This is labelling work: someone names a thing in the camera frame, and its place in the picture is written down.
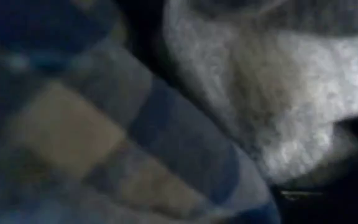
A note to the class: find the blue plaid button shirt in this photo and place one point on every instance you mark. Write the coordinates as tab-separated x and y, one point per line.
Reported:
89	140

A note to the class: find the grey garment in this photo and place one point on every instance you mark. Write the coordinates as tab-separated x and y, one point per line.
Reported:
275	93

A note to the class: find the black garment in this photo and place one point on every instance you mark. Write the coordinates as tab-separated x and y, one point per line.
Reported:
337	205

